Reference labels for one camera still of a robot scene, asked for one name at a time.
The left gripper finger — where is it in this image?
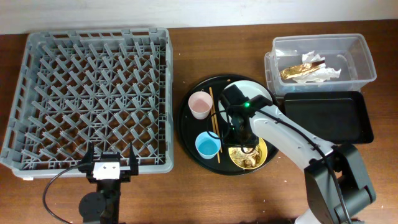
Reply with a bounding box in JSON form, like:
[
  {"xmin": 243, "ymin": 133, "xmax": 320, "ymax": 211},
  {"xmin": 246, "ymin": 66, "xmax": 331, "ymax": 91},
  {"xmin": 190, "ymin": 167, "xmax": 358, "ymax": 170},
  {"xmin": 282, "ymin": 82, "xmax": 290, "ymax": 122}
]
[
  {"xmin": 129, "ymin": 143, "xmax": 139, "ymax": 175},
  {"xmin": 81, "ymin": 142, "xmax": 94, "ymax": 164}
]

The food scraps and rice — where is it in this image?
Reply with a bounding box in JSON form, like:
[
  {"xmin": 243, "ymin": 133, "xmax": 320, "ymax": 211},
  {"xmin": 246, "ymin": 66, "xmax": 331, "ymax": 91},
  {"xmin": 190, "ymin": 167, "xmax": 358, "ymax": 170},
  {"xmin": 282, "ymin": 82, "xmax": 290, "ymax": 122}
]
[{"xmin": 228, "ymin": 147, "xmax": 262, "ymax": 169}]

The yellow bowl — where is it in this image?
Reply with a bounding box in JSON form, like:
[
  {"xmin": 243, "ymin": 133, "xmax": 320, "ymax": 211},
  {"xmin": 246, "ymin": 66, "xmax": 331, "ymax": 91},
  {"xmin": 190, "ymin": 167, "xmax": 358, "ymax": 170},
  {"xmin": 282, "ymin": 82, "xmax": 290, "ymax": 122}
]
[{"xmin": 247, "ymin": 138, "xmax": 268, "ymax": 170}]

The blue plastic cup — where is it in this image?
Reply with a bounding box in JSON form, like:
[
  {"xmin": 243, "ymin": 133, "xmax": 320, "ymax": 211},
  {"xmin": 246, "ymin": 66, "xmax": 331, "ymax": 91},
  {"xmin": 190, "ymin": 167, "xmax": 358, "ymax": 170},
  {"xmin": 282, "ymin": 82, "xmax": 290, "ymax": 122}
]
[{"xmin": 195, "ymin": 131, "xmax": 221, "ymax": 159}]

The wooden chopstick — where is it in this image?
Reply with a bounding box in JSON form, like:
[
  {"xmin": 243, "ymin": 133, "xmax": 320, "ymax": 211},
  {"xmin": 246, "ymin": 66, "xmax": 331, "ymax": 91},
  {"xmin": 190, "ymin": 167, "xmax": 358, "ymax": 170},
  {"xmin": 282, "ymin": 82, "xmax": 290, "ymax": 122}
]
[
  {"xmin": 211, "ymin": 105, "xmax": 220, "ymax": 163},
  {"xmin": 209, "ymin": 87, "xmax": 220, "ymax": 137}
]

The grey round plate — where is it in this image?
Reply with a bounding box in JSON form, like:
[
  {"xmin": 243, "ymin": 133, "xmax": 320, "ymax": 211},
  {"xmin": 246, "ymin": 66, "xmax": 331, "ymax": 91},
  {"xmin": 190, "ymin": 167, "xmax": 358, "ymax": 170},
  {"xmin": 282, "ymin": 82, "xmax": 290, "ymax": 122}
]
[{"xmin": 221, "ymin": 80, "xmax": 280, "ymax": 129}]

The pink plastic cup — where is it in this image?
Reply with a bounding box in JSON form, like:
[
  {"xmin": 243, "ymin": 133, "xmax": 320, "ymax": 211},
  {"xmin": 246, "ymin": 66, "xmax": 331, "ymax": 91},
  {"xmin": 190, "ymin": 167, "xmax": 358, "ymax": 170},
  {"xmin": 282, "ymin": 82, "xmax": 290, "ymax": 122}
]
[{"xmin": 188, "ymin": 91, "xmax": 211, "ymax": 119}]

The gold foil wrapper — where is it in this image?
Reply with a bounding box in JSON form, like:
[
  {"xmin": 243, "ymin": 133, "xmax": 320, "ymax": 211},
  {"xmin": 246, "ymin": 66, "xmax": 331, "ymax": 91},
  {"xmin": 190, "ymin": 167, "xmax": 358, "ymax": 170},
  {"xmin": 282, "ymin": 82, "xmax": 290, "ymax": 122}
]
[{"xmin": 279, "ymin": 60, "xmax": 325, "ymax": 80}]

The white napkin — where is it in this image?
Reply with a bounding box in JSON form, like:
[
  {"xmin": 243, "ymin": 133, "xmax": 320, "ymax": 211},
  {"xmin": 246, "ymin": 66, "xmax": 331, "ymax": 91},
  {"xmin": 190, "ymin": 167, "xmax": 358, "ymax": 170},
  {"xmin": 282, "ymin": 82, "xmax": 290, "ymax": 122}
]
[{"xmin": 293, "ymin": 51, "xmax": 341, "ymax": 83}]

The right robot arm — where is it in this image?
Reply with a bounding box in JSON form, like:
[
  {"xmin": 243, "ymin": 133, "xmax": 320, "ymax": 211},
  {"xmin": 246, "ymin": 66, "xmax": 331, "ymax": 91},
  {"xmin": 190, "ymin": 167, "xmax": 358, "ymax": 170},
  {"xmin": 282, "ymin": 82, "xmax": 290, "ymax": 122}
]
[{"xmin": 218, "ymin": 81, "xmax": 376, "ymax": 223}]

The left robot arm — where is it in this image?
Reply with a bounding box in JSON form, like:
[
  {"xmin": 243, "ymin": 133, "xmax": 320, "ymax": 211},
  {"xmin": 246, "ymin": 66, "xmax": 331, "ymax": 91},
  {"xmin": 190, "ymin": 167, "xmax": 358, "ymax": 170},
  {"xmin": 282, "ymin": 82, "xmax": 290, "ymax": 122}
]
[{"xmin": 78, "ymin": 143, "xmax": 139, "ymax": 223}]

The grey dishwasher rack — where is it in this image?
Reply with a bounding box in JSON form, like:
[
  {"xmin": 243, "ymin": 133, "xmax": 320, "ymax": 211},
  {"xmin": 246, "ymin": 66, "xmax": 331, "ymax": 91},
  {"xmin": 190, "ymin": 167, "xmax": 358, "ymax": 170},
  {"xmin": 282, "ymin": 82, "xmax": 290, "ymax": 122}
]
[{"xmin": 1, "ymin": 28, "xmax": 174, "ymax": 180}]

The round black tray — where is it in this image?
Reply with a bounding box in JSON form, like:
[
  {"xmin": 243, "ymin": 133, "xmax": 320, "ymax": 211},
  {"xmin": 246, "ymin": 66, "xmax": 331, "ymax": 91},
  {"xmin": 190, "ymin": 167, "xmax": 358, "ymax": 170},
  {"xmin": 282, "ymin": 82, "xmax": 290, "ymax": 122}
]
[{"xmin": 176, "ymin": 73, "xmax": 280, "ymax": 176}]

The clear plastic bin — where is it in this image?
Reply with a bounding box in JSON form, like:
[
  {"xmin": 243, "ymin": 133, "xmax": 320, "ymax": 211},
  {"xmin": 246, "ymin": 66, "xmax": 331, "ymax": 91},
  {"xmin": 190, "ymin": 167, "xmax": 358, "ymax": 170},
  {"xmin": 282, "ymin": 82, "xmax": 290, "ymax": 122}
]
[{"xmin": 264, "ymin": 34, "xmax": 377, "ymax": 97}]

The black rectangular tray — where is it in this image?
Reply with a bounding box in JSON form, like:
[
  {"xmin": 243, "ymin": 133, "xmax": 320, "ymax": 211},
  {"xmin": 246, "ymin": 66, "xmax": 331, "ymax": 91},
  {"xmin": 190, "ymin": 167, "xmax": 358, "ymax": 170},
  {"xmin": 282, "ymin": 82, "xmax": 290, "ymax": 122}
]
[{"xmin": 283, "ymin": 91, "xmax": 374, "ymax": 144}]

